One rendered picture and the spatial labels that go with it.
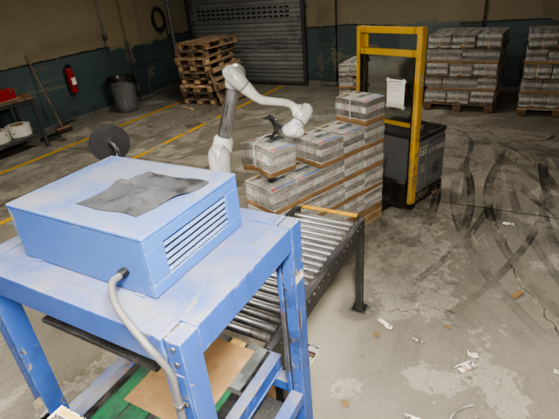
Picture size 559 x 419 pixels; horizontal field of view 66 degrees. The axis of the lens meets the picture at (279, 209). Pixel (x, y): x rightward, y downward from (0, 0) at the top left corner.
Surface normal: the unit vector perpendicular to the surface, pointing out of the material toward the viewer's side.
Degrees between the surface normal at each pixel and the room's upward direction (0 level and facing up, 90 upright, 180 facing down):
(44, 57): 90
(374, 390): 0
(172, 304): 0
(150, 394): 0
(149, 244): 90
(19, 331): 90
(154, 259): 90
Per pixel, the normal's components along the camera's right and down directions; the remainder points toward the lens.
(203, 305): -0.08, -0.88
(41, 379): 0.88, 0.16
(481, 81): -0.47, 0.45
